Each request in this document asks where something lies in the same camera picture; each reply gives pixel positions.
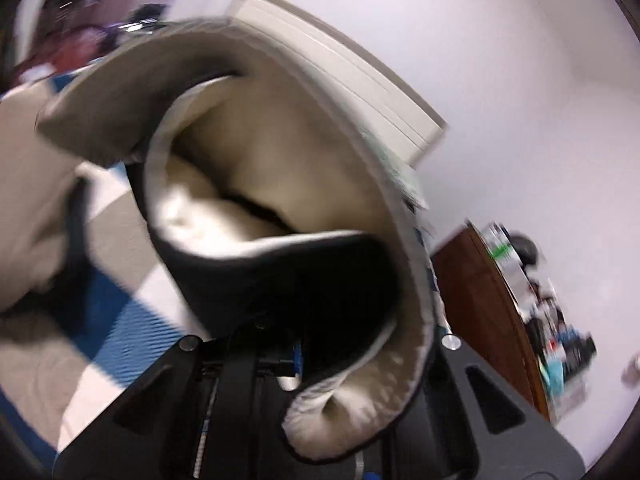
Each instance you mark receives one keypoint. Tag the brown wooden desk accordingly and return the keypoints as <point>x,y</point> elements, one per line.
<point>475,310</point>

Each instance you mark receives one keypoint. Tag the desk clutter pile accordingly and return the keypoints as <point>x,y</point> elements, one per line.
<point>545,310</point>

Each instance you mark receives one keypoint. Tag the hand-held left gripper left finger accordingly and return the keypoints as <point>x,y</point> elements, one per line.
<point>235,400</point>

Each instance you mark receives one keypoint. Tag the blue checkered blanket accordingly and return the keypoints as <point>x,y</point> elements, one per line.
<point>115,310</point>

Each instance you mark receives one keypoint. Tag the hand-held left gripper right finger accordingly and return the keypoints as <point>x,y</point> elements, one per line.
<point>545,440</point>

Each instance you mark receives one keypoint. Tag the red duvet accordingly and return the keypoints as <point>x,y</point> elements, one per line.
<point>75,50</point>

